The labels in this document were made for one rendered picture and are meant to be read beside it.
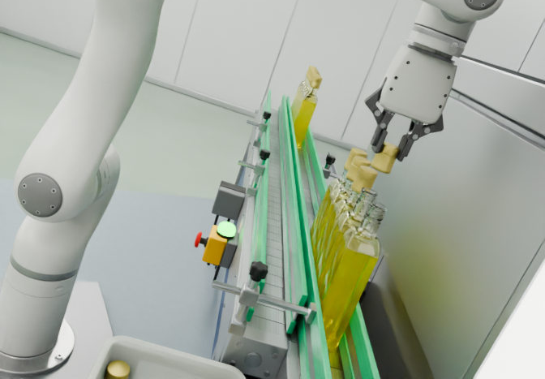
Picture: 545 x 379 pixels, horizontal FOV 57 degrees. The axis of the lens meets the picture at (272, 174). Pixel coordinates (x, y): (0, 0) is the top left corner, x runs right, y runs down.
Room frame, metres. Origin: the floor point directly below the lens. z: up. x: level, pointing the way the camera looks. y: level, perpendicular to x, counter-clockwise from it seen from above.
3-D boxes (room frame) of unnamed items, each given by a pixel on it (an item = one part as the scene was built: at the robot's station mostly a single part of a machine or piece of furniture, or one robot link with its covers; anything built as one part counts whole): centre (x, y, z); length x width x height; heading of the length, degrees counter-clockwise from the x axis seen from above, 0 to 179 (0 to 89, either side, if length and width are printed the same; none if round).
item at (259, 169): (1.28, 0.06, 1.11); 0.07 x 0.04 x 0.13; 97
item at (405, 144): (0.82, -0.20, 1.41); 0.03 x 0.03 x 0.07; 6
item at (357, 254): (0.76, -0.17, 1.16); 0.06 x 0.06 x 0.21; 6
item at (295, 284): (1.59, -0.02, 1.09); 1.75 x 0.01 x 0.08; 7
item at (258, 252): (1.58, 0.05, 1.09); 1.75 x 0.01 x 0.08; 7
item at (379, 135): (0.81, -0.13, 1.41); 0.03 x 0.03 x 0.07; 6
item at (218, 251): (1.11, 0.06, 0.96); 0.07 x 0.07 x 0.07; 7
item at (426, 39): (0.81, -0.17, 1.57); 0.09 x 0.08 x 0.03; 96
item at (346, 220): (0.82, -0.16, 1.16); 0.06 x 0.06 x 0.21; 6
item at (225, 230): (1.11, 0.06, 1.01); 0.05 x 0.05 x 0.03
